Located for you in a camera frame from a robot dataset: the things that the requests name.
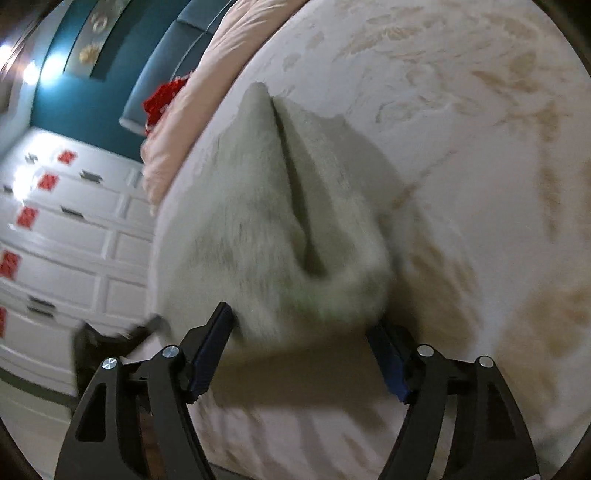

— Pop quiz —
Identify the pink duvet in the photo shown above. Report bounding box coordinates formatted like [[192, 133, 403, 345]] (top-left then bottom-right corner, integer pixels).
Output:
[[141, 0, 305, 206]]

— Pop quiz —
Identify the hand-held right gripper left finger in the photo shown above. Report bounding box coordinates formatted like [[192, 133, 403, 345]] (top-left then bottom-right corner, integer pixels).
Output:
[[54, 302, 238, 480]]

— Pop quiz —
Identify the red knitted garment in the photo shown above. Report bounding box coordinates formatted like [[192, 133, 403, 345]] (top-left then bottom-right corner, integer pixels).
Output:
[[142, 76, 191, 134]]

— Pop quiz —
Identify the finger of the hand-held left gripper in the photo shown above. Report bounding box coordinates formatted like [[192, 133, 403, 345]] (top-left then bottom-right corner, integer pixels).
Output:
[[74, 314, 164, 398]]

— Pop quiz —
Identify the cream sweater with black hearts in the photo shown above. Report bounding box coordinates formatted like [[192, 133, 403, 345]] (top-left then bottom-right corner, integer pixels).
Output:
[[150, 82, 402, 365]]

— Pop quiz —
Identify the white panelled wardrobe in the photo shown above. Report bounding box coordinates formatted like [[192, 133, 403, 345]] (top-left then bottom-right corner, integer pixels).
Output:
[[0, 127, 158, 400]]

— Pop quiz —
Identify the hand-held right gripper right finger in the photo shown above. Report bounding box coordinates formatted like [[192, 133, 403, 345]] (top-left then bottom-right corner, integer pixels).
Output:
[[367, 320, 541, 480]]

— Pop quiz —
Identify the bed with floral sheet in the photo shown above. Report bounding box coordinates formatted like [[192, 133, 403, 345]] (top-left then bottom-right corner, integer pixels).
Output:
[[148, 0, 591, 480]]

